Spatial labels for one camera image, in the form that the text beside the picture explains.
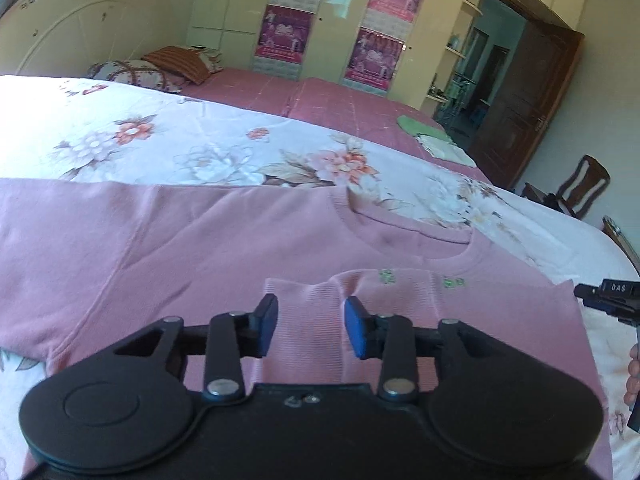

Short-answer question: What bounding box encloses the pink knit sweater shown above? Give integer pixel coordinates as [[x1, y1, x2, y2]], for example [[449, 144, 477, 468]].
[[0, 177, 613, 480]]

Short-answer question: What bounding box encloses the person's right hand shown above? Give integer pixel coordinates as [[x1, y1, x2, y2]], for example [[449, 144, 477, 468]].
[[625, 344, 640, 405]]

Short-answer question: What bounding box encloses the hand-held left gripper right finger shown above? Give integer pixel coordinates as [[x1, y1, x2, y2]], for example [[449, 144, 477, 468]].
[[344, 296, 501, 406]]

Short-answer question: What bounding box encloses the brown wooden door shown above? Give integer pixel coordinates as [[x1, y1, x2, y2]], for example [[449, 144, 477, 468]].
[[470, 19, 585, 191]]

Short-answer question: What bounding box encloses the cream bed headboard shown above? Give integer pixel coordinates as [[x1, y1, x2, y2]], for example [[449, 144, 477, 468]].
[[0, 0, 201, 78]]

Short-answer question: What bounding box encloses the green folded cloth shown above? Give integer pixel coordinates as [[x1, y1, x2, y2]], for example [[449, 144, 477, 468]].
[[396, 116, 451, 143]]

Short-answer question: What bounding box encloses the brown wooden chair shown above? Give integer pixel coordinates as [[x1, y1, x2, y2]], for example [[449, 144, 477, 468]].
[[522, 155, 611, 221]]

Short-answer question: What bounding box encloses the white folded cloth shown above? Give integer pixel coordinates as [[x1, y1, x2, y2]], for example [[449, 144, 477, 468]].
[[417, 134, 476, 167]]

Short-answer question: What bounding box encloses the white floral bed sheet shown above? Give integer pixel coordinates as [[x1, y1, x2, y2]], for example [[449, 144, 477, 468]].
[[0, 75, 640, 480]]

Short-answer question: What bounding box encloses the cream wardrobe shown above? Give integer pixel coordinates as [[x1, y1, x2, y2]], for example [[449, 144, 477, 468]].
[[185, 0, 591, 113]]

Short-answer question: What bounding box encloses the orange striped pillow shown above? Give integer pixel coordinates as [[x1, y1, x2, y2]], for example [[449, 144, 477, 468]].
[[142, 46, 213, 86]]

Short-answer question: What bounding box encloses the metal rack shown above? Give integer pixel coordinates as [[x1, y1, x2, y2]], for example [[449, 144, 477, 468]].
[[442, 72, 473, 133]]

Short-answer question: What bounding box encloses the dark floral pillow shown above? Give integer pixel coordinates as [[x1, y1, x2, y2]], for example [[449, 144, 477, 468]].
[[89, 60, 188, 94]]

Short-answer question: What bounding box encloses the cream corner shelf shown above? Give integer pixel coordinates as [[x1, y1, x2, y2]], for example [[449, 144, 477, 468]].
[[420, 0, 485, 117]]

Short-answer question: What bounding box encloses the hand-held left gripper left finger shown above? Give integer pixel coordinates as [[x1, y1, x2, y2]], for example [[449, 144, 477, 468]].
[[114, 294, 279, 407]]

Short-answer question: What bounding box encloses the light floral pillow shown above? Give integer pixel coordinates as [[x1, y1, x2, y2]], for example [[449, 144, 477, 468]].
[[190, 45, 224, 75]]

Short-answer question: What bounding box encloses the pink checked bedspread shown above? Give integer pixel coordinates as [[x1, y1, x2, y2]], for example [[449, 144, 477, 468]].
[[180, 65, 491, 183]]

